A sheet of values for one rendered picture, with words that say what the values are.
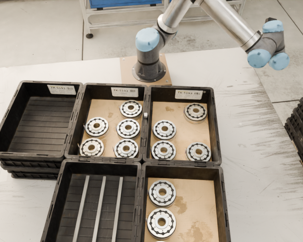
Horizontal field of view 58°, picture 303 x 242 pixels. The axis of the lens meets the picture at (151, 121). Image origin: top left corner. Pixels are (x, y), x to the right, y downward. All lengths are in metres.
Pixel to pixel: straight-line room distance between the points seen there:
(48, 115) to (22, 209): 0.42
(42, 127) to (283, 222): 1.11
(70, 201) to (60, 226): 0.09
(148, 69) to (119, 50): 1.52
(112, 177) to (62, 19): 2.65
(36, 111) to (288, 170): 1.21
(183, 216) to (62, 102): 0.78
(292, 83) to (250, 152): 1.59
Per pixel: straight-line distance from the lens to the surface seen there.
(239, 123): 1.48
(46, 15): 3.66
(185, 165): 1.03
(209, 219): 1.07
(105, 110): 1.31
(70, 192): 1.13
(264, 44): 1.11
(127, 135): 1.18
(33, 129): 1.34
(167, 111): 1.29
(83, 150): 1.17
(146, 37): 1.37
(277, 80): 2.85
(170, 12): 1.37
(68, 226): 1.09
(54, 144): 1.26
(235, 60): 1.82
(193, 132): 1.23
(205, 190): 1.11
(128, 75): 1.51
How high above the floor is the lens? 1.84
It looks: 54 degrees down
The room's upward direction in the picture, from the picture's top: straight up
